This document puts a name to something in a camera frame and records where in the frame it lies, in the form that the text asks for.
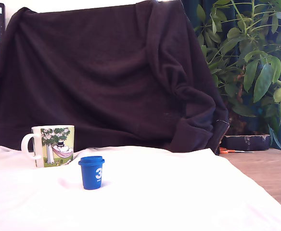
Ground blue coffee capsule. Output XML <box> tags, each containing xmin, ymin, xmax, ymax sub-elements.
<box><xmin>78</xmin><ymin>155</ymin><xmax>105</xmax><ymax>191</ymax></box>

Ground green illustrated coffee mug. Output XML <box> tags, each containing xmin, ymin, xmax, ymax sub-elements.
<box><xmin>21</xmin><ymin>124</ymin><xmax>75</xmax><ymax>168</ymax></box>

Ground dark draped jacket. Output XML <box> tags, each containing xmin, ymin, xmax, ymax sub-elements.
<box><xmin>0</xmin><ymin>0</ymin><xmax>231</xmax><ymax>156</ymax></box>

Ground white table cloth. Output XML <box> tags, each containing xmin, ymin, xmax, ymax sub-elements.
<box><xmin>0</xmin><ymin>145</ymin><xmax>281</xmax><ymax>231</ymax></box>

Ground dark planter box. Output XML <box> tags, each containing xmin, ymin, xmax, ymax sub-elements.
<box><xmin>221</xmin><ymin>134</ymin><xmax>271</xmax><ymax>152</ymax></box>

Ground green leafy houseplant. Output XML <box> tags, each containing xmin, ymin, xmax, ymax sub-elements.
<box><xmin>193</xmin><ymin>0</ymin><xmax>281</xmax><ymax>150</ymax></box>

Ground orange handled scissors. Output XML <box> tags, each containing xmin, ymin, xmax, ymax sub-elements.
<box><xmin>219</xmin><ymin>147</ymin><xmax>255</xmax><ymax>154</ymax></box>

